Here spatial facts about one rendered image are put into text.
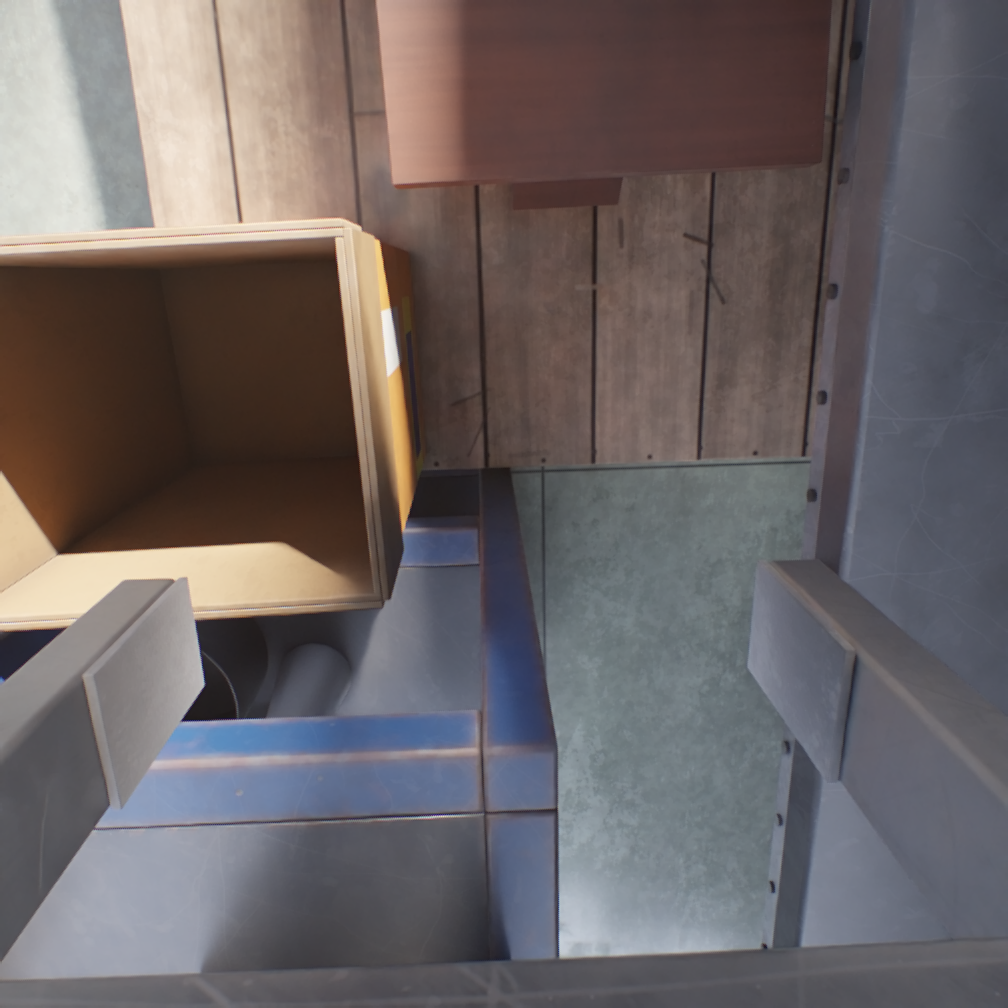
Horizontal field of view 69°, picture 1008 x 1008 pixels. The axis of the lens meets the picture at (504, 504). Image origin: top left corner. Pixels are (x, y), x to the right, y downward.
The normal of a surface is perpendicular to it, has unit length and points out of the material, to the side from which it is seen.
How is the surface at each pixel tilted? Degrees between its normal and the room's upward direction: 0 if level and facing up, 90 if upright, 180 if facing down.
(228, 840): 0
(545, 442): 0
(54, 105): 0
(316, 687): 84
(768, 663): 90
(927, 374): 31
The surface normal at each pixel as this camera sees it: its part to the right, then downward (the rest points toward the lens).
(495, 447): 0.04, 0.29
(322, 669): 0.54, -0.77
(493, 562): -0.03, -0.96
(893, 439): -0.48, 0.27
